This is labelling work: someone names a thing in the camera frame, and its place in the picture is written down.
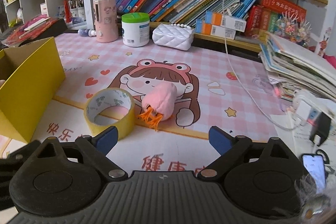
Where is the yellow tape roll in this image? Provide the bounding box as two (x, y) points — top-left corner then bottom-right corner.
(84, 88), (135, 140)

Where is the small pink plush toy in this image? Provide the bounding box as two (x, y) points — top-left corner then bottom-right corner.
(138, 82), (177, 131)

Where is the pink checkered tablecloth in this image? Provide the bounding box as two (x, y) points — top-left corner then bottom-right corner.
(49, 34), (278, 134)

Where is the white printed desk mat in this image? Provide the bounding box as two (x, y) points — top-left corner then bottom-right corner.
(0, 96), (300, 177)

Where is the yellow cardboard box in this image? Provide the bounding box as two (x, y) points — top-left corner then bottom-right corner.
(1, 37), (66, 143)

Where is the smartphone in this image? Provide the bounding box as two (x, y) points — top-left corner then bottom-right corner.
(301, 153), (326, 193)

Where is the stack of papers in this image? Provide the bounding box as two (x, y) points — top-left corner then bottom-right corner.
(259, 34), (335, 102)

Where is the spray bottle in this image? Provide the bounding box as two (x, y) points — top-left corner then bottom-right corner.
(77, 29), (96, 37)

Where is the white quilted purse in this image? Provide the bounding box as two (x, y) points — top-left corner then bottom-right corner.
(152, 24), (194, 51)

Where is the white jar green lid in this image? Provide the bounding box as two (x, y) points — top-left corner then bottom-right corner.
(121, 12), (150, 47)

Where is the pink humidifier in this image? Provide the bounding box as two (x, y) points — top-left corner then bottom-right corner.
(93, 0), (118, 43)

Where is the white charging cable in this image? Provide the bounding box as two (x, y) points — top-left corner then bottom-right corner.
(221, 0), (300, 131)

